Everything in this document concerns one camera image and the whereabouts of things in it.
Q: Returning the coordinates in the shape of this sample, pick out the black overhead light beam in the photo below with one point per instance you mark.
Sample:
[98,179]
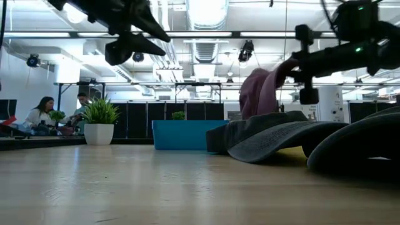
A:
[236,34]

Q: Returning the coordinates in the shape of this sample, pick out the white ceiling air duct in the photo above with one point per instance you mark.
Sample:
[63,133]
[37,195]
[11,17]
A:
[207,15]

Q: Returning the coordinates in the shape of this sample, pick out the white ceiling vent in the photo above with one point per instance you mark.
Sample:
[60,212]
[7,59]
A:
[205,51]

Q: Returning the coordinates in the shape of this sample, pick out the maroon baseball cap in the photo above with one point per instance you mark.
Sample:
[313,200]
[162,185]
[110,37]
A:
[259,93]

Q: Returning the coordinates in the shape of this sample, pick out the small green background plant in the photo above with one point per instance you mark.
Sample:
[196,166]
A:
[57,115]
[178,116]

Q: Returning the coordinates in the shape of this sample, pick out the green plant in white pot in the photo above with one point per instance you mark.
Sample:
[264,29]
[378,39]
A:
[99,134]

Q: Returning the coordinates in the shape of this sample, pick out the blue plastic bin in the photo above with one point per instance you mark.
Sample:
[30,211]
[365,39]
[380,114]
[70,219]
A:
[184,134]

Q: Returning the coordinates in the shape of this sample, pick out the black aluminium table frame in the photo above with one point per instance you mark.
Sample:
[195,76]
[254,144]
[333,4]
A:
[47,142]

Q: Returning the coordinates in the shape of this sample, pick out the red object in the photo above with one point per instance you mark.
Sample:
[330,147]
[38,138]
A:
[9,121]

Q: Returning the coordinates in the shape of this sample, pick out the black ceiling spotlight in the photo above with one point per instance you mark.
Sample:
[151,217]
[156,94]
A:
[32,61]
[138,58]
[247,50]

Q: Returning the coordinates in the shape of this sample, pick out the black monitor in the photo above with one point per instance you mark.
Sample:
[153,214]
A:
[7,107]

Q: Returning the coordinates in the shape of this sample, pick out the person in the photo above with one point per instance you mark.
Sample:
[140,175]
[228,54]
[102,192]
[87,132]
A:
[37,117]
[82,100]

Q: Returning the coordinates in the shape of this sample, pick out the black partition wall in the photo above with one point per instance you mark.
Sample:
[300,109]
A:
[137,120]
[368,109]

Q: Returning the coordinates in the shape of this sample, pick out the white pillar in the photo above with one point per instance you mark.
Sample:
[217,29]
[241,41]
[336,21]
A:
[331,106]

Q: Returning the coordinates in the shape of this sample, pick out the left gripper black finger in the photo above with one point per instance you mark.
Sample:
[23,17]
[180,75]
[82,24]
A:
[150,26]
[125,50]

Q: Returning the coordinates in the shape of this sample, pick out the dark grey baseball cap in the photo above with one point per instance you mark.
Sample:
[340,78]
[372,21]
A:
[265,137]
[359,143]

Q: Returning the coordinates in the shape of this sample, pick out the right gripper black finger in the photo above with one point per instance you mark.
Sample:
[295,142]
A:
[309,96]
[304,34]

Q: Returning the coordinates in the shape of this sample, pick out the black background rig frame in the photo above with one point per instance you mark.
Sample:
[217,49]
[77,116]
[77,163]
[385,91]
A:
[59,93]

